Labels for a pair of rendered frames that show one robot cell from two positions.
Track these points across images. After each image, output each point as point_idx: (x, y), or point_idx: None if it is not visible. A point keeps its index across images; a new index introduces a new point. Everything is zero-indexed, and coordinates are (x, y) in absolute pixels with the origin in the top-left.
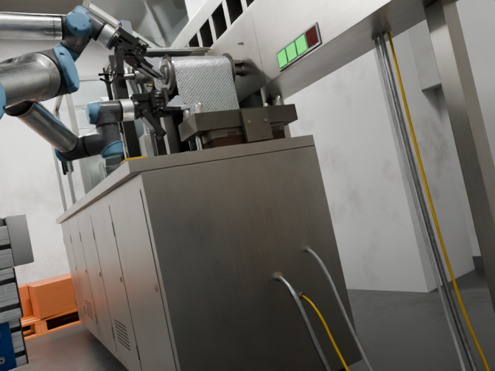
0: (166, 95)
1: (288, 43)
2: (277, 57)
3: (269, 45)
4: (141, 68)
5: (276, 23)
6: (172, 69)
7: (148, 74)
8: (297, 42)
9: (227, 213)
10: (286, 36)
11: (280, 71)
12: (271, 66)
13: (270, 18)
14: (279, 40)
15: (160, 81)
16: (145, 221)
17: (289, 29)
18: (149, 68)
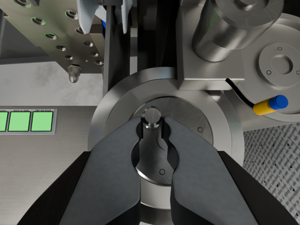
0: (177, 56)
1: (20, 133)
2: (52, 126)
3: (67, 150)
4: (175, 201)
5: (37, 169)
6: (101, 137)
7: (190, 143)
8: (0, 126)
9: None
10: (25, 145)
11: (58, 109)
12: (75, 122)
13: (46, 183)
14: (41, 146)
15: (206, 122)
16: None
17: (14, 151)
18: (97, 155)
